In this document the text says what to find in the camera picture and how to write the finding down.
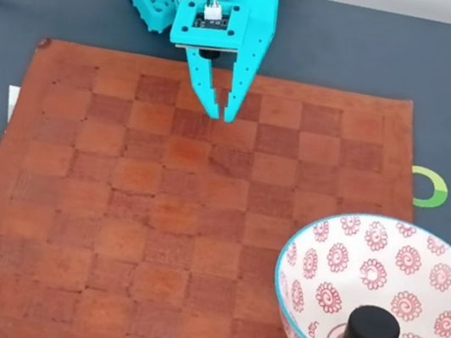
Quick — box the white bowl red flower print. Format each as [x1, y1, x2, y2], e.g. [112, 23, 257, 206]
[264, 200, 451, 338]

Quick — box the brown leather chessboard mat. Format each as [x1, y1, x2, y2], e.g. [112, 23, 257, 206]
[0, 30, 435, 338]

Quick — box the teal framed camera board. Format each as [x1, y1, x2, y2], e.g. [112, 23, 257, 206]
[166, 0, 253, 66]

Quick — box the green ring sticker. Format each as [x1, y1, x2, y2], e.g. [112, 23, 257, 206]
[406, 164, 451, 213]

